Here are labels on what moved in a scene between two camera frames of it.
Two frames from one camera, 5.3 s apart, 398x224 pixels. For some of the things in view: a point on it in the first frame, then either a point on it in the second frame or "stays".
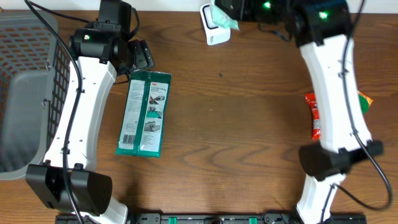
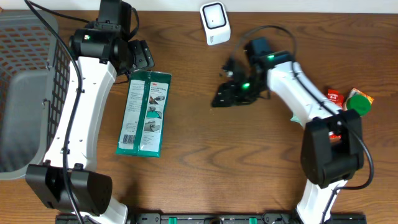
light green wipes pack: (220, 17) to (295, 119)
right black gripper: (241, 12) to (229, 96)
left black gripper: (145, 57) stays
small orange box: (369, 100) stays
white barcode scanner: (216, 35) stays
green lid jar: (364, 104) stays
